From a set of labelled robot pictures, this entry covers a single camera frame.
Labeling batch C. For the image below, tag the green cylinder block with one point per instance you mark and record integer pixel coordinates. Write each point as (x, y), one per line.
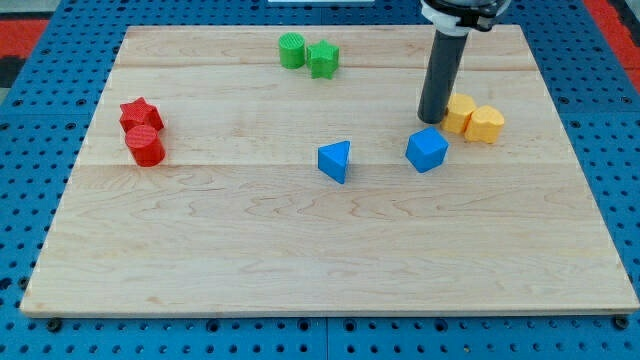
(291, 47)

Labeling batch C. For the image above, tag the blue cube block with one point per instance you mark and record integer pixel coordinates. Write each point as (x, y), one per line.
(426, 149)

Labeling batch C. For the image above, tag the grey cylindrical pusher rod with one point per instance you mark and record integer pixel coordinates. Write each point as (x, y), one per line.
(444, 61)

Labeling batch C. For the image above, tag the yellow hexagon block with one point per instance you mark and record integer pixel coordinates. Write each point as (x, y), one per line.
(458, 113)

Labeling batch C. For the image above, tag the yellow heart block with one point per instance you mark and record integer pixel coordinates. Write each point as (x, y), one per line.
(485, 125)

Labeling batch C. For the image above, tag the blue triangle block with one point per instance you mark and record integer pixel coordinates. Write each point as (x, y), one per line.
(333, 160)

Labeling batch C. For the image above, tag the red star block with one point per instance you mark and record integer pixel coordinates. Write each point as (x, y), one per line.
(140, 112)

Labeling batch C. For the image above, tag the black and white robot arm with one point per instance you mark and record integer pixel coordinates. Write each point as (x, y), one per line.
(458, 17)

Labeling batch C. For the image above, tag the red cylinder block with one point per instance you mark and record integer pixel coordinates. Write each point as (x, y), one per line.
(144, 143)

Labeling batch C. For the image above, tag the wooden board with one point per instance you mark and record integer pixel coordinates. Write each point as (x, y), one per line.
(238, 221)

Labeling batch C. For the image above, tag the green star block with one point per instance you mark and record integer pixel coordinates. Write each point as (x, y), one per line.
(322, 59)

